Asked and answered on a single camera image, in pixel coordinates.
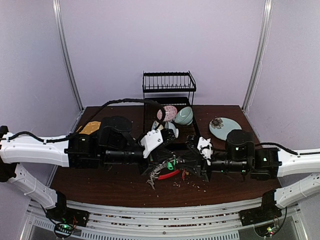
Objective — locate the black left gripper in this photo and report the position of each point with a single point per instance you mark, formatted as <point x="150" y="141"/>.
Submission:
<point x="156" y="155"/>

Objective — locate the aluminium frame post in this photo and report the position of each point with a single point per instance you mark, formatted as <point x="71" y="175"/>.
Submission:
<point x="261" y="47"/>
<point x="65" y="53"/>

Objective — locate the blue yellow patterned bowl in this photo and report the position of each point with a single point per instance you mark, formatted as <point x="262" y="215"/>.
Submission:
<point x="156" y="126"/>

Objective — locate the left aluminium frame post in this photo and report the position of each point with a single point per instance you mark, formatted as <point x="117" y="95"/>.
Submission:
<point x="65" y="53"/>

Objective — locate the green tag key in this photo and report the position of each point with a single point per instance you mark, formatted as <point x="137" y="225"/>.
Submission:
<point x="171" y="165"/>

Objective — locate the black wire dish rack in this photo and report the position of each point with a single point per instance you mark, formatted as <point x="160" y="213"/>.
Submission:
<point x="173" y="89"/>

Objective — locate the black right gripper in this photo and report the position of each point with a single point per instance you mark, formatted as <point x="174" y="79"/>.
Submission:
<point x="204" y="170"/>

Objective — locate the yellow dotted plate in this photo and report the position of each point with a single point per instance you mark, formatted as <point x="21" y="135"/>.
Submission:
<point x="91" y="127"/>

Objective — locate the pink patterned bowl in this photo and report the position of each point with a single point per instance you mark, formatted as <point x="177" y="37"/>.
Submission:
<point x="170" y="113"/>

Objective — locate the red tag key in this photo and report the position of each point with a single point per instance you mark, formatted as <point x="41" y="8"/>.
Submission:
<point x="184" y="174"/>

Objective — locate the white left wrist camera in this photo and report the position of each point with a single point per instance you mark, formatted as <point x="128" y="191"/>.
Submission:
<point x="151" y="141"/>

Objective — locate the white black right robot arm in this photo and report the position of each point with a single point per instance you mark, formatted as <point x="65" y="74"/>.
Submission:
<point x="263" y="161"/>

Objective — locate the large grey red keyring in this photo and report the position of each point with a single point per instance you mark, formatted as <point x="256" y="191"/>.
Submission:
<point x="160" y="172"/>

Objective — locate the green celadon bowl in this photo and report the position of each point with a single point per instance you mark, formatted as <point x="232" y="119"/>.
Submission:
<point x="184" y="116"/>

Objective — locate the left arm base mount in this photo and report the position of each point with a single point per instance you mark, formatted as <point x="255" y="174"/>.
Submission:
<point x="65" y="223"/>

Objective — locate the light blue flower plate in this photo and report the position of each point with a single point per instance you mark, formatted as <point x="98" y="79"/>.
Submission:
<point x="220" y="127"/>

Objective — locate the grey blue ribbed bowl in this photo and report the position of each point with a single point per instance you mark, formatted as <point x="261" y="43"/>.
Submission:
<point x="170" y="125"/>

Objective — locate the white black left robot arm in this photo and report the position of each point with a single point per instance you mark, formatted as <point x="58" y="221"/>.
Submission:
<point x="99" y="143"/>

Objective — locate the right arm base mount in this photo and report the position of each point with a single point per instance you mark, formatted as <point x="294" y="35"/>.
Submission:
<point x="266" y="221"/>

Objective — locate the right aluminium frame post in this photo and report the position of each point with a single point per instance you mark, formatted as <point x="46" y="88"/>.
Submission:
<point x="261" y="47"/>

